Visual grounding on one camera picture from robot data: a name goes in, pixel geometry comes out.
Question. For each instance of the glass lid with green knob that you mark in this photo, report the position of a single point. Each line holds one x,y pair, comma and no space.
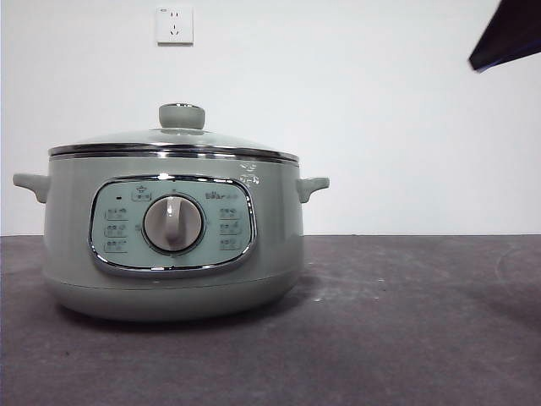
181,115

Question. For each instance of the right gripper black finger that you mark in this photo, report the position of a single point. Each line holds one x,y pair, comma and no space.
511,34

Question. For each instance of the sage green electric cooking pot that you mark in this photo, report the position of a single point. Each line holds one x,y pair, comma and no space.
169,296

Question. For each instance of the white wall socket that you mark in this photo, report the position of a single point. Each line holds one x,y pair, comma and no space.
175,25

